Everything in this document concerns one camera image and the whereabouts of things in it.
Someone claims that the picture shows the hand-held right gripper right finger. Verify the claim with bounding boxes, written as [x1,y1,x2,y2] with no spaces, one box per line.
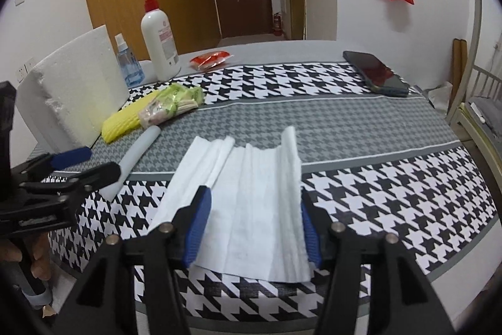
[300,191,456,335]

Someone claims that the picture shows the wooden planks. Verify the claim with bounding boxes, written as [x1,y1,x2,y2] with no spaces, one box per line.
[451,39,468,112]

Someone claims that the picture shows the green snack packet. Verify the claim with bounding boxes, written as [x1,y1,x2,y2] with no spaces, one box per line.
[138,83,205,129]

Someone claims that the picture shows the white plastic bag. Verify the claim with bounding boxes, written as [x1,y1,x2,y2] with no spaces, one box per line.
[427,82,456,114]

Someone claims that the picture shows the white tissue cloth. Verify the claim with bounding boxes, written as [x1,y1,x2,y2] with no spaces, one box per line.
[149,125,314,283]

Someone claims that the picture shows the houndstooth tablecloth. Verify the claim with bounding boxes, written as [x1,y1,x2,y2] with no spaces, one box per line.
[12,62,499,320]

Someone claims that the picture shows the white pump bottle red cap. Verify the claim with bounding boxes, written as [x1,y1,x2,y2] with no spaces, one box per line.
[131,0,182,82]

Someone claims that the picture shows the blue spray bottle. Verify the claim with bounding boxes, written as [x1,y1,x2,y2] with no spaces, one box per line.
[115,34,145,88]

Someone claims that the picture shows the metal bunk bed frame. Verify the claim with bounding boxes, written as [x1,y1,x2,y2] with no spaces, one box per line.
[447,0,502,163]

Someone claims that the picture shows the person's left hand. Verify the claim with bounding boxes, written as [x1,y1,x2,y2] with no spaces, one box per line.
[0,233,51,281]

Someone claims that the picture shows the wall power socket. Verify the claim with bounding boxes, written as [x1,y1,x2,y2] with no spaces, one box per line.
[16,58,36,80]

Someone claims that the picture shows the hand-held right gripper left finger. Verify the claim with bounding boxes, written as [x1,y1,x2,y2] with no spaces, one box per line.
[59,186,212,335]

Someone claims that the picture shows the red snack packet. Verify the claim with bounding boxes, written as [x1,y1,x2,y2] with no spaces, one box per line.
[190,50,235,71]

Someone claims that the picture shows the pale sheet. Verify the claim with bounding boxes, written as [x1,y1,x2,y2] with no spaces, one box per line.
[100,125,161,199]

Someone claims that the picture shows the white foam box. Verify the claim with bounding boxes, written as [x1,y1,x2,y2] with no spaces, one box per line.
[16,25,130,153]

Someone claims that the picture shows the black smartphone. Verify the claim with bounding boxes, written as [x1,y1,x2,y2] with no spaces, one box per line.
[343,51,409,98]

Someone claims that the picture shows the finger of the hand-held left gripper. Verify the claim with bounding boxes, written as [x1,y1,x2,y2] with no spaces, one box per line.
[19,161,121,202]
[16,147,93,181]

